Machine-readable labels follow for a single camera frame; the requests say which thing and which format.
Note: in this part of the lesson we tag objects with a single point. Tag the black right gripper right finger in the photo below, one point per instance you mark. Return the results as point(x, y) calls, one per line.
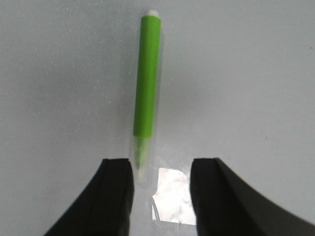
point(225, 205)

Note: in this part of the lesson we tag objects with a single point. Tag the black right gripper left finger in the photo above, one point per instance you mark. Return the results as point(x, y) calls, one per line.
point(104, 207)

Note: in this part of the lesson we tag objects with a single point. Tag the green highlighter pen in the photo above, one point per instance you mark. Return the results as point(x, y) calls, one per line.
point(146, 86)

